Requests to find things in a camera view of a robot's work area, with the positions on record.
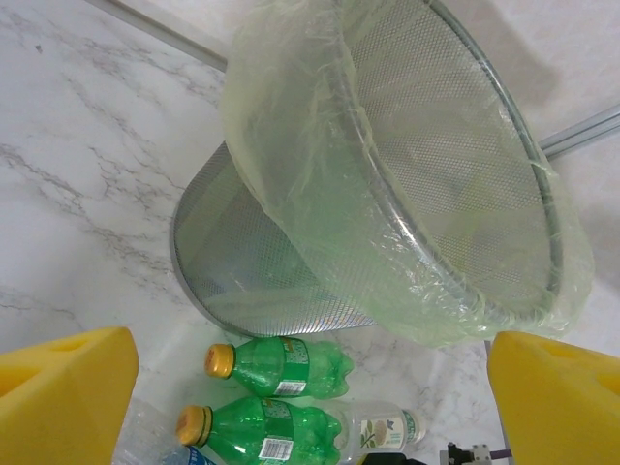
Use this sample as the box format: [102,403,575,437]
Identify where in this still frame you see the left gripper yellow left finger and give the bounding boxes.
[0,326,141,465]

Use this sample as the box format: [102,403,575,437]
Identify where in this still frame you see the clear bottle flower label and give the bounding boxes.
[322,400,427,464]

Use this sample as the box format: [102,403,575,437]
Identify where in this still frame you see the blue label bottle white cap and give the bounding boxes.
[113,396,219,465]

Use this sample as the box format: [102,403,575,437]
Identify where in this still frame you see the green bottle yellow cap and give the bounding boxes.
[174,396,351,465]
[202,336,355,401]

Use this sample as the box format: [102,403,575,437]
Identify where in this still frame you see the aluminium table edge rail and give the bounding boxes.
[81,0,229,72]

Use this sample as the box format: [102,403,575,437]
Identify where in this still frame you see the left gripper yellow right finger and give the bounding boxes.
[488,331,620,465]

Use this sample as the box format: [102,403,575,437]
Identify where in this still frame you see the aluminium frame post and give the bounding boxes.
[537,104,620,159]

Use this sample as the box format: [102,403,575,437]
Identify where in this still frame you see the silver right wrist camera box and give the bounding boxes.
[439,441,495,465]

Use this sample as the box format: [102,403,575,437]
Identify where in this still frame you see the green plastic bin liner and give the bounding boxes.
[220,0,597,353]

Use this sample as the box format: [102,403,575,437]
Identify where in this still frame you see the metal mesh waste bin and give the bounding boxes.
[171,0,566,340]

